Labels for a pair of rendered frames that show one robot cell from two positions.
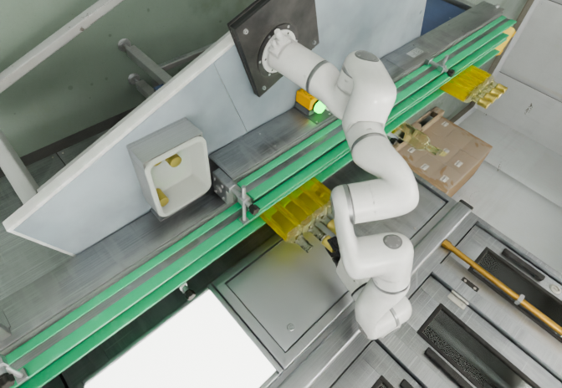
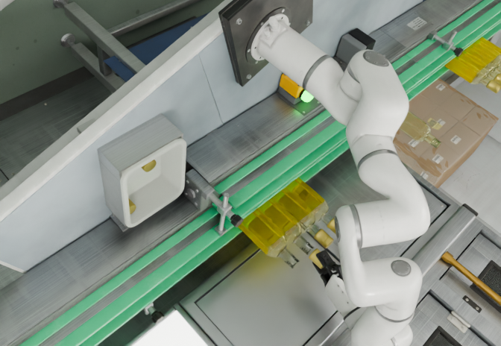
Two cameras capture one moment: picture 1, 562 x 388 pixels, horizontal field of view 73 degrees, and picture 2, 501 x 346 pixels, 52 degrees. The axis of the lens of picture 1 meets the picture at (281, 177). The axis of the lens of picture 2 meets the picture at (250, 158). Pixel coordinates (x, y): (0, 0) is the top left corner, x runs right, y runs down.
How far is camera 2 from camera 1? 0.25 m
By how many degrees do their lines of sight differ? 4
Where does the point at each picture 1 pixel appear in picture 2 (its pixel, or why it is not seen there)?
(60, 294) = (14, 318)
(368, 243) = (375, 270)
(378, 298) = (380, 326)
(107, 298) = (68, 322)
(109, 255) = (67, 272)
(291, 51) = (287, 42)
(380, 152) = (392, 173)
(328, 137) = (317, 131)
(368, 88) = (379, 101)
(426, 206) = not seen: hidden behind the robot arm
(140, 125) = (115, 125)
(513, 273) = not seen: outside the picture
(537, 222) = not seen: outside the picture
